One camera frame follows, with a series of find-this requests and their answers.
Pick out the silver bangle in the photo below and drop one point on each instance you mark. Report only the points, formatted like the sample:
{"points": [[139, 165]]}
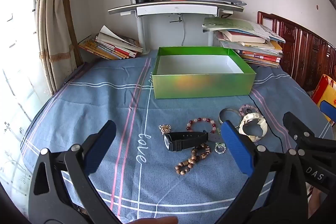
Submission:
{"points": [[227, 109]]}

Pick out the white desk shelf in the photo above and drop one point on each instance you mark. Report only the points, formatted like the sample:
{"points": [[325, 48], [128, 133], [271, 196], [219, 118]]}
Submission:
{"points": [[173, 7]]}

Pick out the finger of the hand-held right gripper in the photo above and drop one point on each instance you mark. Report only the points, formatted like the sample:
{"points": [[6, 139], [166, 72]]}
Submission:
{"points": [[296, 129], [329, 109]]}

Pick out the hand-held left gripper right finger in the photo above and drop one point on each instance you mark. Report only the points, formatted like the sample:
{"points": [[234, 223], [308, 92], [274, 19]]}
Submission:
{"points": [[236, 150]]}

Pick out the person's right hand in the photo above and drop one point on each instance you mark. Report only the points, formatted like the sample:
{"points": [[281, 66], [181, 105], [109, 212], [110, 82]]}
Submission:
{"points": [[316, 200]]}

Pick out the red wooden headboard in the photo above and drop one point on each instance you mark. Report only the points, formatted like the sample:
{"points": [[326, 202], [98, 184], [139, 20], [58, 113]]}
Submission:
{"points": [[296, 43]]}

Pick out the person's left hand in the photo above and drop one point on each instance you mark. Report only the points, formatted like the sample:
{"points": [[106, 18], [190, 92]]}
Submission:
{"points": [[162, 220]]}

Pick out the beige curtain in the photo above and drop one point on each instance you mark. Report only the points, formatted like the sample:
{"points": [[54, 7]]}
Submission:
{"points": [[52, 16]]}

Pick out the black wristwatch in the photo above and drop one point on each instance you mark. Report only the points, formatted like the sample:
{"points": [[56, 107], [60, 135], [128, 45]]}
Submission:
{"points": [[183, 140]]}

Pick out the green cardboard box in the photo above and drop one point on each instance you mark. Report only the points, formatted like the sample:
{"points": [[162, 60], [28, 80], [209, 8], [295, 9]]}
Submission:
{"points": [[202, 85]]}

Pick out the yellow bag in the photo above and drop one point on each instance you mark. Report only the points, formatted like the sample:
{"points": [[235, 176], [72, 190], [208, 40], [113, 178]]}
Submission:
{"points": [[328, 87]]}

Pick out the stack of books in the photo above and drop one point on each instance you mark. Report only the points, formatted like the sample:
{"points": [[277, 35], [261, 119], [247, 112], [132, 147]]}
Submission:
{"points": [[252, 37], [113, 48]]}

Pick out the blue striped blanket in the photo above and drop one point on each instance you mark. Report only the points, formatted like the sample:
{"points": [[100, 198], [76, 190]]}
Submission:
{"points": [[92, 108]]}

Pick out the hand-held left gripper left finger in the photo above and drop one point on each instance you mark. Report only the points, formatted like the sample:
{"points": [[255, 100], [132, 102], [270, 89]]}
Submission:
{"points": [[102, 145]]}

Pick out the white wristwatch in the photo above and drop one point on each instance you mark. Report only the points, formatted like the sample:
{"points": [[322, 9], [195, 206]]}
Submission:
{"points": [[252, 117]]}

